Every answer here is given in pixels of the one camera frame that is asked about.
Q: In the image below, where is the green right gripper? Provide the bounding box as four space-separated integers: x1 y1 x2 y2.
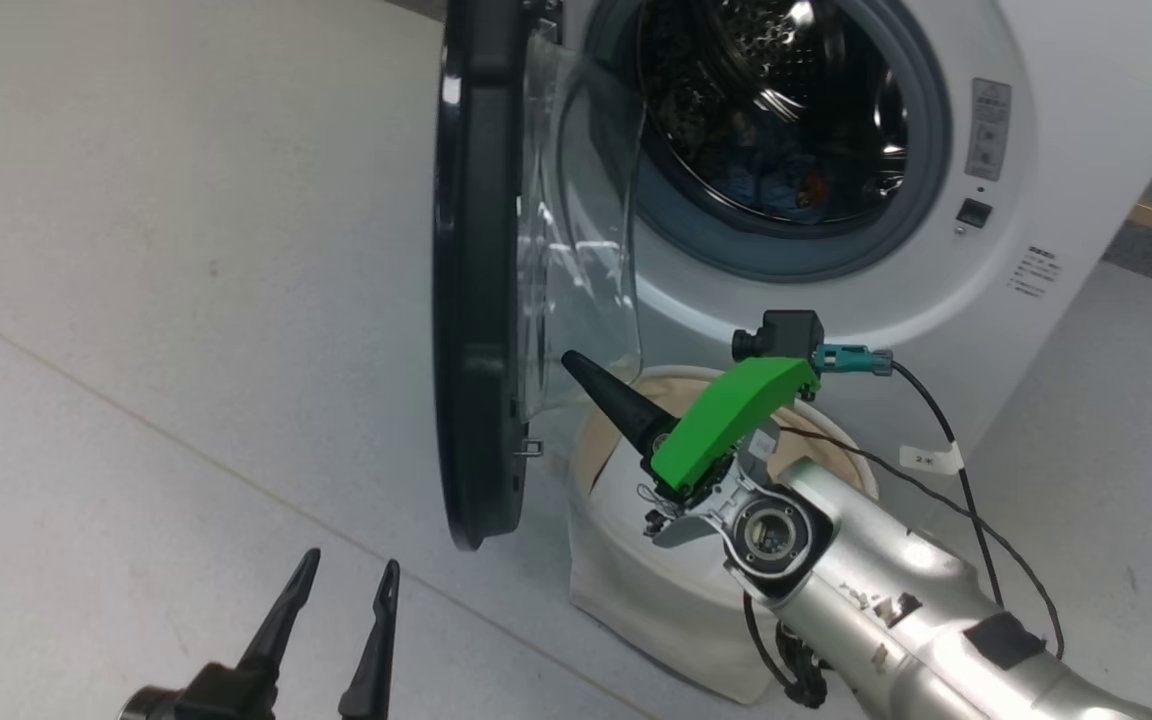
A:
561 350 823 549

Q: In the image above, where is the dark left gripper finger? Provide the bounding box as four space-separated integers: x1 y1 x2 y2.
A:
338 559 402 720
235 548 322 687

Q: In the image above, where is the black-rimmed glass washer door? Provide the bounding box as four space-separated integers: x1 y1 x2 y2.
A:
431 0 647 552

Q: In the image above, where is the blue cartoon print garment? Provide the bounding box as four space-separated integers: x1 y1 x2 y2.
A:
721 148 839 217

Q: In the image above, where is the beige canvas laundry basket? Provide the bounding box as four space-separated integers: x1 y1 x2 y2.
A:
566 365 882 707

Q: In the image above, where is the white front-load washing machine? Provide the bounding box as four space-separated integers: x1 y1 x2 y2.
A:
521 0 1152 521

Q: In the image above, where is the small printed text label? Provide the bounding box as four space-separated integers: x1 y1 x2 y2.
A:
1007 244 1063 300

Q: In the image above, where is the grey warning sticker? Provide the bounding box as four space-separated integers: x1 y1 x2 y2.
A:
964 78 1014 183

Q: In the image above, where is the teal right camera connector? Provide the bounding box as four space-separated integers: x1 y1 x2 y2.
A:
814 343 894 379

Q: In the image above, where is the white cable tag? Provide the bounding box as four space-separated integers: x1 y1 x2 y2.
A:
899 443 965 477

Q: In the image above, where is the thin dark wire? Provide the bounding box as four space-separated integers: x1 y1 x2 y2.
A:
774 423 1067 663

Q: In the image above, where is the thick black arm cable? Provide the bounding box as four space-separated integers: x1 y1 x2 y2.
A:
742 594 829 710

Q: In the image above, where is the black camera cable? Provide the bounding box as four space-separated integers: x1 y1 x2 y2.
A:
889 360 1005 609

